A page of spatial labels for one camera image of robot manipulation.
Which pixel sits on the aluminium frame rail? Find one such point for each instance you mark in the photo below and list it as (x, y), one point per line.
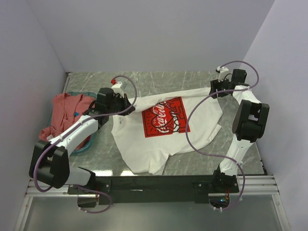
(254, 185)

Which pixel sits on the red t-shirt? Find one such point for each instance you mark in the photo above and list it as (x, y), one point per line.
(67, 109)

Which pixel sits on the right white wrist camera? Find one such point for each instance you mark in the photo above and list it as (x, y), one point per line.
(222, 72)

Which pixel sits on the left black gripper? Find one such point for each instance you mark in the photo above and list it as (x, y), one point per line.
(124, 99)

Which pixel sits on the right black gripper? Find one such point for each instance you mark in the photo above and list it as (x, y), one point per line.
(215, 84)

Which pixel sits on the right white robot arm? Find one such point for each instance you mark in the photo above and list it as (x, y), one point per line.
(248, 125)

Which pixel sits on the black base beam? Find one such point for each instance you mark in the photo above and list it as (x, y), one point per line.
(152, 189)

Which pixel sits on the white Coca-Cola t-shirt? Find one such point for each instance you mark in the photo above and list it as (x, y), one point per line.
(163, 125)

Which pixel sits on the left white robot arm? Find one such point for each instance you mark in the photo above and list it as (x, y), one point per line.
(50, 159)

